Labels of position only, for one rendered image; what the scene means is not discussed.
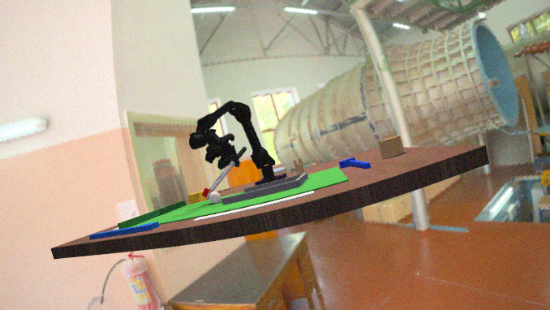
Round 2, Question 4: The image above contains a white golf ball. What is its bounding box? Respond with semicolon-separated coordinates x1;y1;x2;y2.
209;192;221;203

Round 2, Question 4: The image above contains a green putting mat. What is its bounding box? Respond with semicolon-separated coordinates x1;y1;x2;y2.
133;167;349;227

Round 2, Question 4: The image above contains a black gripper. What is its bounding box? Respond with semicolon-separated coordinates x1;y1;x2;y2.
210;133;240;170

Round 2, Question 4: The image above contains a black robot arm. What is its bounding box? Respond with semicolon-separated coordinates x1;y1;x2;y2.
189;101;276;181

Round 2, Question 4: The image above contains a tan cube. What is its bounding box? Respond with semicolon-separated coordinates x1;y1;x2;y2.
378;136;404;159

